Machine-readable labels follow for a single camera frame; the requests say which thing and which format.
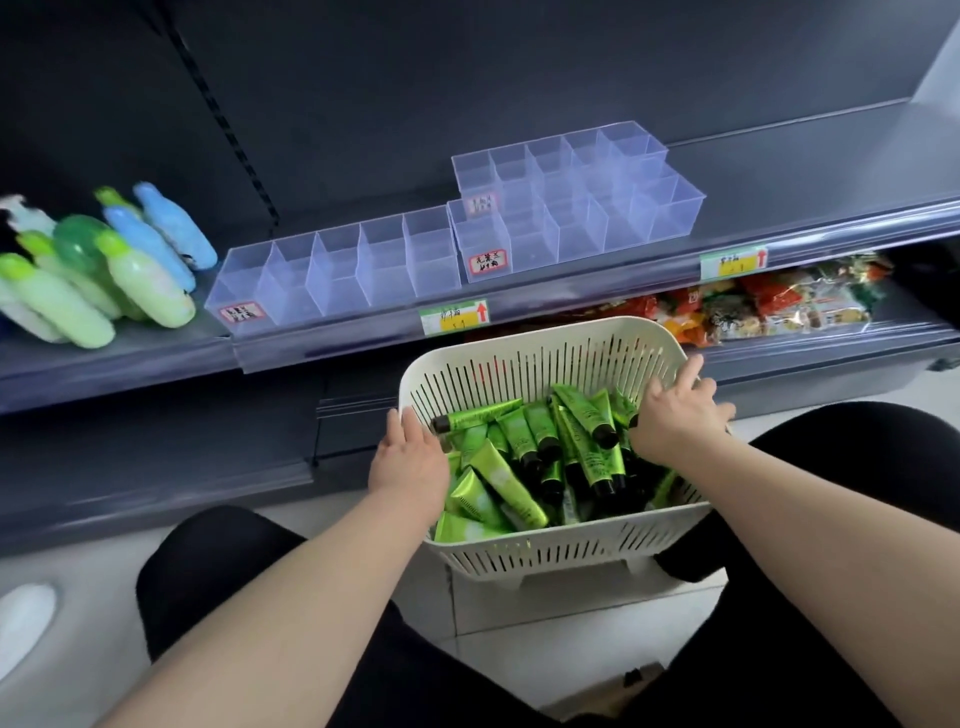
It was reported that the person's left hand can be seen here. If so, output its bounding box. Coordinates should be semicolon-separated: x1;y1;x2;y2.
366;407;452;528

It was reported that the person's right hand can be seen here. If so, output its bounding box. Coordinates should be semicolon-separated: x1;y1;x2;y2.
628;354;738;468

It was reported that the white slotted plastic basket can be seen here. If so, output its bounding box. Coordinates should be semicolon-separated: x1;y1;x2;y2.
397;315;733;581

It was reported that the person's left forearm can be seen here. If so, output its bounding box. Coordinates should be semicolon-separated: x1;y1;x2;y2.
96;487;444;728

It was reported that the person's right forearm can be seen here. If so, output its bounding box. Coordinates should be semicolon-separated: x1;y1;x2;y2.
648;433;960;728

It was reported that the pile of colourful snack packets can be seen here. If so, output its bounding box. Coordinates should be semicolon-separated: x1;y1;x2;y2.
480;253;895;348

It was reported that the green and yellow price tag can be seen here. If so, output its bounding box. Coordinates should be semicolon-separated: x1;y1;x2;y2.
700;246;769;283
419;299;491;337

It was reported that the pile of green cream tubes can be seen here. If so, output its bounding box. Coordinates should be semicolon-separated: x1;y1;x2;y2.
430;384;685;545

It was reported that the dark grey shelf board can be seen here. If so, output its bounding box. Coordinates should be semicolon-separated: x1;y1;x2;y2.
0;96;960;415
315;276;960;460
0;371;325;558

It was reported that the person's right leg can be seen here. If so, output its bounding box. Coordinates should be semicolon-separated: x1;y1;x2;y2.
621;400;960;728

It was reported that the person's leg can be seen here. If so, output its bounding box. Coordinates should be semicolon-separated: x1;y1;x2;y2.
135;505;549;728
621;400;960;728

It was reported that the clear plastic divider tray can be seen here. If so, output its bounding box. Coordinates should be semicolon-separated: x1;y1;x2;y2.
204;205;463;337
447;174;707;285
450;120;669;219

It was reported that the person's left leg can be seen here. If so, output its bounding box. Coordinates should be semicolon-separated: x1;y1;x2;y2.
135;505;549;728

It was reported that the pale green plastic bottle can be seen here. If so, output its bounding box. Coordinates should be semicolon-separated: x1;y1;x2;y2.
16;230;126;321
95;229;198;330
0;252;118;351
0;281;67;345

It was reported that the blue plastic bottle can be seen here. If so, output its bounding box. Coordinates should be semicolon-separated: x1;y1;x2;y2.
133;181;219;272
100;202;198;294

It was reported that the slotted dark shelf upright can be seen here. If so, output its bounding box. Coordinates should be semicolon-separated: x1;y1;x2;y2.
153;0;283;235

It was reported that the round green plastic bottle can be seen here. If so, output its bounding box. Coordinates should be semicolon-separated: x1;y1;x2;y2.
51;214;115;277

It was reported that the white rounded object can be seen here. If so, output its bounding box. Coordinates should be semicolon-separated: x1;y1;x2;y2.
0;582;59;682

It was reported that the white spray bottle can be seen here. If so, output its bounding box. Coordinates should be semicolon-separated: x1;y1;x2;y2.
0;194;59;238

